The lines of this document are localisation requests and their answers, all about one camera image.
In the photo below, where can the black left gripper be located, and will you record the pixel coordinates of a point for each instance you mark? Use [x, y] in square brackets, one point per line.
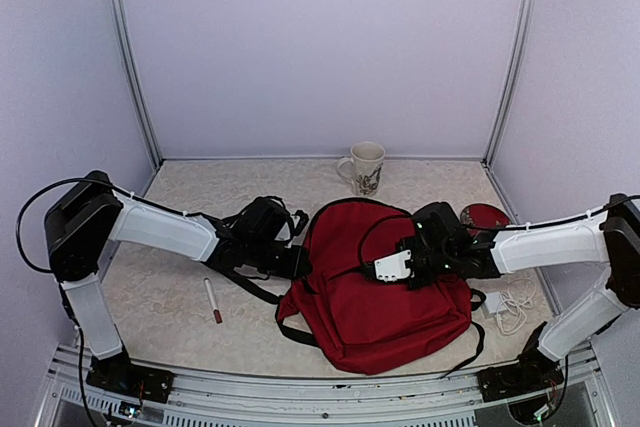
[292, 270]

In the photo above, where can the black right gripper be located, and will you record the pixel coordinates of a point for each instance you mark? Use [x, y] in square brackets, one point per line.
[419, 284]

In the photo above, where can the red student backpack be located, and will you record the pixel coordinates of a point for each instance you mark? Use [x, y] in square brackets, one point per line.
[360, 324]

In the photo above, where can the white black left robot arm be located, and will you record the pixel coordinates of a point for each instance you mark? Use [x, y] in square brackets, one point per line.
[95, 212]

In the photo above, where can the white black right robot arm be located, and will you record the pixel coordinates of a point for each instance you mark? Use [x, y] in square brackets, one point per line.
[608, 235]

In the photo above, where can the red floral plate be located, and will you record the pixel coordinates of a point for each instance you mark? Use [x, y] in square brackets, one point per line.
[484, 215]

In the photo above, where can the white patterned ceramic mug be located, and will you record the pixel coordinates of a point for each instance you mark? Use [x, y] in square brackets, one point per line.
[362, 168]

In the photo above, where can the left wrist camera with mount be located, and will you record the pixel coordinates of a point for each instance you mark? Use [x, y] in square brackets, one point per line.
[297, 222]

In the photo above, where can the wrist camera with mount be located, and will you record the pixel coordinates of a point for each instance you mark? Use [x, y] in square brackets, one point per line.
[395, 267]
[297, 222]

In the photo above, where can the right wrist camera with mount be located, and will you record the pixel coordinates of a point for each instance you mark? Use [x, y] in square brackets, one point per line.
[395, 267]

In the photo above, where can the white charger with cable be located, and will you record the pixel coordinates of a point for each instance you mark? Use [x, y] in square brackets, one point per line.
[509, 307]

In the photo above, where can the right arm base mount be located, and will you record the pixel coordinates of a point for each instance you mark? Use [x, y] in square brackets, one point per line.
[532, 371]

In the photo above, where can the aluminium front rail frame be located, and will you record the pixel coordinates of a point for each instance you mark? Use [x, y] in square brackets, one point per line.
[208, 398]

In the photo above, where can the right aluminium corner post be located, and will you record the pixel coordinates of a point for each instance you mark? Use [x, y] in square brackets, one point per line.
[518, 49]

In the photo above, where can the aluminium corner post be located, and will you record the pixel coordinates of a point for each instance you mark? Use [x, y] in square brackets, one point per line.
[518, 49]
[133, 81]

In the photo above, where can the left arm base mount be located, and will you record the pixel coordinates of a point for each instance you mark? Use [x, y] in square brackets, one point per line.
[118, 374]

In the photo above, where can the left aluminium corner post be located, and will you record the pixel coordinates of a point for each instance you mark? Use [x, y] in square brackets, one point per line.
[133, 81]

